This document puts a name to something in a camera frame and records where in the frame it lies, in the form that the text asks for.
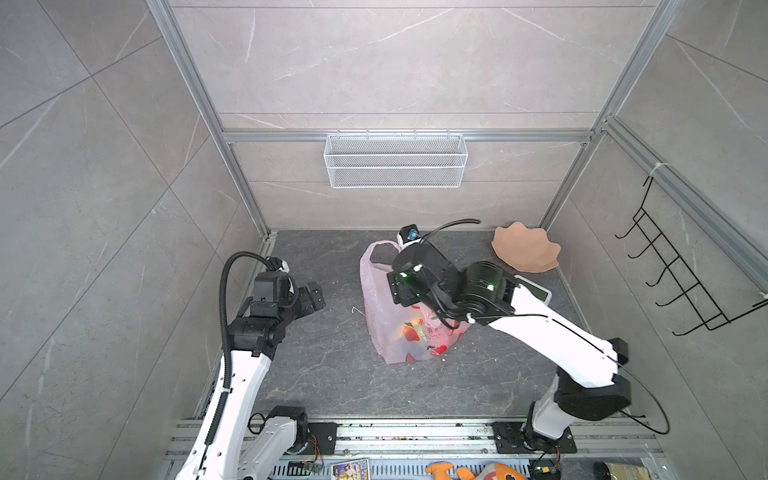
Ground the dark bottle with label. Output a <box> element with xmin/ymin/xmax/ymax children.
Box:
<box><xmin>593</xmin><ymin>462</ymin><xmax>651</xmax><ymax>480</ymax></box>

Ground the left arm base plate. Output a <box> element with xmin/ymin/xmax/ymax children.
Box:
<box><xmin>286</xmin><ymin>422</ymin><xmax>339</xmax><ymax>456</ymax></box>

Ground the orange plush toy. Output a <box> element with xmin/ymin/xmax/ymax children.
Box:
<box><xmin>424</xmin><ymin>460</ymin><xmax>526</xmax><ymax>480</ymax></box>

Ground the red fake strawberry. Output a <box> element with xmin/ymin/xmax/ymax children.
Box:
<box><xmin>402</xmin><ymin>322</ymin><xmax>425</xmax><ymax>342</ymax></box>

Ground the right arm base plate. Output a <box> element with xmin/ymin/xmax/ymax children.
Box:
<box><xmin>491</xmin><ymin>421</ymin><xmax>577</xmax><ymax>454</ymax></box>

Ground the pink scalloped bowl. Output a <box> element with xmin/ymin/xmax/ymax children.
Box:
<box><xmin>491</xmin><ymin>222</ymin><xmax>561</xmax><ymax>273</ymax></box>

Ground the pink plastic bag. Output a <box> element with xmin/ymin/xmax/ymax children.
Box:
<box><xmin>359</xmin><ymin>240</ymin><xmax>469</xmax><ymax>364</ymax></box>

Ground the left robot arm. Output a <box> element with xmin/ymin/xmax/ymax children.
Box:
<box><xmin>176</xmin><ymin>271</ymin><xmax>325</xmax><ymax>479</ymax></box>

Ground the white wire mesh basket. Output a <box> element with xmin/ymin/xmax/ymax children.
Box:
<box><xmin>323</xmin><ymin>133</ymin><xmax>469</xmax><ymax>189</ymax></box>

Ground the white digital timer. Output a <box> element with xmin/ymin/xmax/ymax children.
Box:
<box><xmin>514</xmin><ymin>275</ymin><xmax>552</xmax><ymax>305</ymax></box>

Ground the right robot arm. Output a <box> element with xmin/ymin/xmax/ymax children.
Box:
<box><xmin>387</xmin><ymin>242</ymin><xmax>632</xmax><ymax>451</ymax></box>

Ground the colourful card packet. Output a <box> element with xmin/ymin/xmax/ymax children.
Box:
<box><xmin>331</xmin><ymin>459</ymin><xmax>371</xmax><ymax>480</ymax></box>

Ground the black wire hook rack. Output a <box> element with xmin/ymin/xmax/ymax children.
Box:
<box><xmin>614</xmin><ymin>175</ymin><xmax>767</xmax><ymax>337</ymax></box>

